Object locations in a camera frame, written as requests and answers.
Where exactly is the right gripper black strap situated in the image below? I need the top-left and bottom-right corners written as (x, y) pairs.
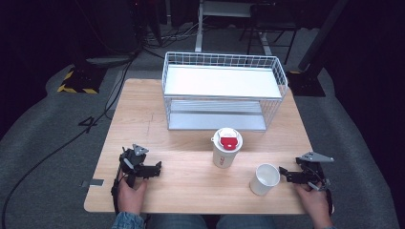
top-left (324, 186), bottom-right (335, 215)

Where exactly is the left gripper black strap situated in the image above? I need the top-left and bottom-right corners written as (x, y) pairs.
top-left (110, 171), bottom-right (124, 215)

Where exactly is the person's left hand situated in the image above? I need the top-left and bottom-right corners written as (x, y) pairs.
top-left (117, 177), bottom-right (148, 216)

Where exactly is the white cup with red lid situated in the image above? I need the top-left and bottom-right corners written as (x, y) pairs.
top-left (210, 127), bottom-right (244, 170)

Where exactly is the long black floor cable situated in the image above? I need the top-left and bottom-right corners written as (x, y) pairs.
top-left (0, 55), bottom-right (137, 228)

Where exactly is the gripper black strap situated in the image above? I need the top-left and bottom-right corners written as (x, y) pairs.
top-left (324, 186), bottom-right (335, 215)
top-left (110, 171), bottom-right (124, 215)

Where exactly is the person's right hand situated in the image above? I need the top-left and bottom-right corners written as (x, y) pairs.
top-left (293, 183), bottom-right (334, 229)

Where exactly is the white desk frame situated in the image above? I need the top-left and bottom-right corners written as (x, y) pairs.
top-left (194, 0), bottom-right (275, 56)

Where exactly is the black yellow striped stand base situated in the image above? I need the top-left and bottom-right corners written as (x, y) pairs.
top-left (56, 65), bottom-right (108, 95)

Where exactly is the bundle of floor cables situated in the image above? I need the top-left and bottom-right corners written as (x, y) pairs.
top-left (141, 18), bottom-right (200, 51)

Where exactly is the black metal stand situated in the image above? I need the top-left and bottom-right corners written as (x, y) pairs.
top-left (238, 2), bottom-right (302, 66)

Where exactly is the dark slanted stand pole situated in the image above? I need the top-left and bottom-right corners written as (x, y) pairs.
top-left (297, 0), bottom-right (351, 73)

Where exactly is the grey table edge bracket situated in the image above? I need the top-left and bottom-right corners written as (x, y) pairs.
top-left (80, 178), bottom-right (105, 189)

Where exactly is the white paper cup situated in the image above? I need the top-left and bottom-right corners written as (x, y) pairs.
top-left (248, 162), bottom-right (282, 197)

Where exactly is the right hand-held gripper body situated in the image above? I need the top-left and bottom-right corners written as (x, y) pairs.
top-left (294, 151), bottom-right (335, 192)

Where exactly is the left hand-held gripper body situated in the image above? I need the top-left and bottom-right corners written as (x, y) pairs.
top-left (118, 143), bottom-right (150, 189)

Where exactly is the white wire shelf rack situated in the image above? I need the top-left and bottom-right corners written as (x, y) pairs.
top-left (161, 51), bottom-right (289, 133)

